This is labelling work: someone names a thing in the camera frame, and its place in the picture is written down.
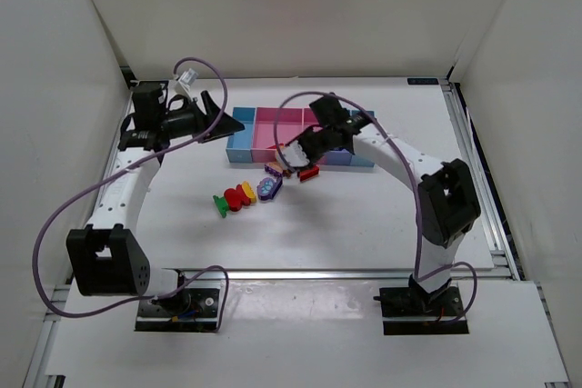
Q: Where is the yellow curved lego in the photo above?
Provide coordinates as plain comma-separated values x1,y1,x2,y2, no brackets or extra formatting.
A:
241,181,257,204

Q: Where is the green lego plate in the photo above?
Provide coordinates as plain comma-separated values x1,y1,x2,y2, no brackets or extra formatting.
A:
213,195,230,218

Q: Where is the red heart lego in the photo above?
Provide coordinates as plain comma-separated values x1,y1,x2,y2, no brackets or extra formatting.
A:
224,184,251,212

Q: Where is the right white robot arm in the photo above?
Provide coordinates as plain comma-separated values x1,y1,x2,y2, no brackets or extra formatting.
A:
283,92,481,294

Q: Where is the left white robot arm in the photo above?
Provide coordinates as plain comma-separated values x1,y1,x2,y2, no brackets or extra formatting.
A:
66,82,244,297

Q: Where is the light blue left bin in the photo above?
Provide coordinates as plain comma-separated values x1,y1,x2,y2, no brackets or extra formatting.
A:
226,107,256,164

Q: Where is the light blue bin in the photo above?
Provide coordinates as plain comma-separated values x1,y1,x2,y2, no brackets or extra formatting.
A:
226,107,256,164
350,110,375,168

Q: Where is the dark blue bin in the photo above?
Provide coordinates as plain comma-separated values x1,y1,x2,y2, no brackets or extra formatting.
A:
325,148,353,166

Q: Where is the small pink bin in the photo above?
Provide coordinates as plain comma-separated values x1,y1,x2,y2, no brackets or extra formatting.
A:
300,108,331,166

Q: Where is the light blue right bin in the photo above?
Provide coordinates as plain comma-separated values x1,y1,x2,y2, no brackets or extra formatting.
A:
350,110,375,168

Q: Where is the large pink bin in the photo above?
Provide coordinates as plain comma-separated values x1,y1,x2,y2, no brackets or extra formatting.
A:
251,107,303,164

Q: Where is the red lego brick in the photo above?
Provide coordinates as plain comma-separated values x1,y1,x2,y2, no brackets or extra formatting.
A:
297,165,320,183

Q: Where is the purple brown lego piece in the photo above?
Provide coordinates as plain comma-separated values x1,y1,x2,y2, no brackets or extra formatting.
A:
264,162,292,178

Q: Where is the purple flower lego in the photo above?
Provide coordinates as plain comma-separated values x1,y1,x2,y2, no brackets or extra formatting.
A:
256,177,283,202

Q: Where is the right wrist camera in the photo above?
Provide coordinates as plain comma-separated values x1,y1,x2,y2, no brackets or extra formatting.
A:
276,141,311,172

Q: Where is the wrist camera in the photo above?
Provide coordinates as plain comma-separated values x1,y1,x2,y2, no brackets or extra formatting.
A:
276,141,311,172
174,68,198,98

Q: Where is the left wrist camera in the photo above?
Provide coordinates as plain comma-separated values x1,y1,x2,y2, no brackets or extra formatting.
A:
174,68,198,98

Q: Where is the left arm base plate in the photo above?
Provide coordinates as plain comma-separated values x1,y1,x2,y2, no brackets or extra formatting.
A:
134,281,224,333

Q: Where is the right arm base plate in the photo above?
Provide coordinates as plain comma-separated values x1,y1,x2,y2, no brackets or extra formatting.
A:
373,286,469,336

